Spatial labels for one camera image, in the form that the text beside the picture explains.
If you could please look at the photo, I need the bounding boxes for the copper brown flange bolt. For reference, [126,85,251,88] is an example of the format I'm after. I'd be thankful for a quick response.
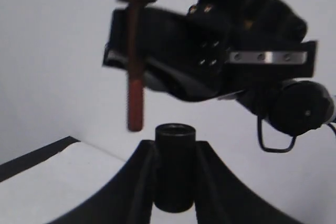
[116,0,159,132]

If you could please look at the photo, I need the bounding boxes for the black looped cable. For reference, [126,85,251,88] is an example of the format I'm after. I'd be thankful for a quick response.
[257,114,297,153]

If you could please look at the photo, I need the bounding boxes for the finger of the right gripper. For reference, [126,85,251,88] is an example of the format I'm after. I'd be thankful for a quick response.
[102,8,203,70]

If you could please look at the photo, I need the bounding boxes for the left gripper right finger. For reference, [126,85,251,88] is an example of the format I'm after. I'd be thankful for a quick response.
[193,141,302,224]

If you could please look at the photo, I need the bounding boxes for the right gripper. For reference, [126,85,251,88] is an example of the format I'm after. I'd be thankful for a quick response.
[143,0,319,103]

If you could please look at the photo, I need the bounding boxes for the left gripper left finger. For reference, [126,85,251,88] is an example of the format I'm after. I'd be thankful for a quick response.
[44,140,160,224]

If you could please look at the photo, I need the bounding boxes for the black cylindrical sleeve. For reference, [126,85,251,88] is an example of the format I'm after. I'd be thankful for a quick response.
[154,123,197,213]

